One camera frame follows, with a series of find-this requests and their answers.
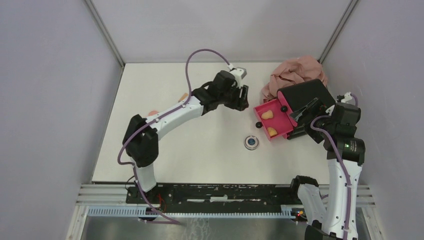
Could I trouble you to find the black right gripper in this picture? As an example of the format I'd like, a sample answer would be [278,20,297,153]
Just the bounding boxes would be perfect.
[289,97,337,144]

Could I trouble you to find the orange teardrop sponge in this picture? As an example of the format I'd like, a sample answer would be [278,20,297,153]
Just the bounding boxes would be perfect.
[267,127,278,138]
[260,110,274,120]

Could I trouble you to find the pink drawer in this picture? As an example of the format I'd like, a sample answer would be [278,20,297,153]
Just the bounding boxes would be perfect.
[277,90,298,128]
[282,132,293,140]
[253,99,295,141]

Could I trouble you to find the pink top drawer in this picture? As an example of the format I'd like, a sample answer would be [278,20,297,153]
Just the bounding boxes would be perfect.
[277,90,298,128]

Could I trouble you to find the black drawer organizer case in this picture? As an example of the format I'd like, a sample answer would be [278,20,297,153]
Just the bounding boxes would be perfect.
[277,79,336,139]

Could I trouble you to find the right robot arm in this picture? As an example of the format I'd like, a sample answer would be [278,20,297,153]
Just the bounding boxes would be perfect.
[288,92,366,240]

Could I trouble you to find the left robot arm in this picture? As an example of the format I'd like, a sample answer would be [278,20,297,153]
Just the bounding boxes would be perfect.
[118,67,249,204]

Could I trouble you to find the square tan makeup sponge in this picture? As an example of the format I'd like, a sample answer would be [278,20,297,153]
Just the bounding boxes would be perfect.
[178,93,190,103]

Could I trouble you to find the round clear powder jar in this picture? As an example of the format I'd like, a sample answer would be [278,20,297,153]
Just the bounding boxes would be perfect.
[244,135,260,151]

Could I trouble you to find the pink bottom drawer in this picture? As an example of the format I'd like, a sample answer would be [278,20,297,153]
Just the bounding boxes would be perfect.
[282,132,293,140]

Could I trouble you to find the pink crumpled cloth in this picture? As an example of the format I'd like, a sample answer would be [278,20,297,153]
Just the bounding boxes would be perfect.
[260,55,328,104]

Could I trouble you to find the round pink powder puff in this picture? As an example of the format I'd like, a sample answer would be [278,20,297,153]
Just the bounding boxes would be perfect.
[147,110,159,117]

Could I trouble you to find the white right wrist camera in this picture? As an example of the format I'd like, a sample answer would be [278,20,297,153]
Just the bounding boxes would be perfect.
[336,92,357,105]

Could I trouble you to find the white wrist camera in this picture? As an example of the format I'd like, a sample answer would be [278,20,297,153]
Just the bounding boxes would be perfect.
[336,92,357,105]
[227,63,247,89]

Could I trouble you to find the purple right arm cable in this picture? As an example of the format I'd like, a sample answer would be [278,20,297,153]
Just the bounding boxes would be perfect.
[309,93,360,240]

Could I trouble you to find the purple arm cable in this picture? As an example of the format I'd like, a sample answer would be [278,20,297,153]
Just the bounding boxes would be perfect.
[309,93,360,240]
[117,48,233,226]

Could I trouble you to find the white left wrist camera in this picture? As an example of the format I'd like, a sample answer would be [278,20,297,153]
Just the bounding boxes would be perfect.
[227,63,247,89]

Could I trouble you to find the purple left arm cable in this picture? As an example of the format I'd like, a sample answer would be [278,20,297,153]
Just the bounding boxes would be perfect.
[117,48,233,226]

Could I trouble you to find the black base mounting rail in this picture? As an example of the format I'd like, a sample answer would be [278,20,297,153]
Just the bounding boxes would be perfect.
[144,183,301,215]

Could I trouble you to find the aluminium frame rail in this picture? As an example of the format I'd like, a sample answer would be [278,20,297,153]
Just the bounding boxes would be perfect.
[66,180,381,240]

